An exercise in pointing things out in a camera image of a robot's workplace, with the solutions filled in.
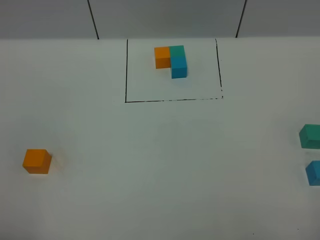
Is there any blue template block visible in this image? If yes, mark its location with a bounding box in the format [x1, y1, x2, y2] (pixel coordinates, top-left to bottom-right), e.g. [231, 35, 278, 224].
[170, 56, 188, 79]

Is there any orange template block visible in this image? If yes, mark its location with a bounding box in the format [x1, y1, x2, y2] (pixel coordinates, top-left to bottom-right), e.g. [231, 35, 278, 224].
[154, 46, 171, 69]

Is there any green template block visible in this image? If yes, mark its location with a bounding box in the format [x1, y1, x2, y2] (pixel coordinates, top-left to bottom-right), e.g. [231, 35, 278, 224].
[169, 45, 186, 58]

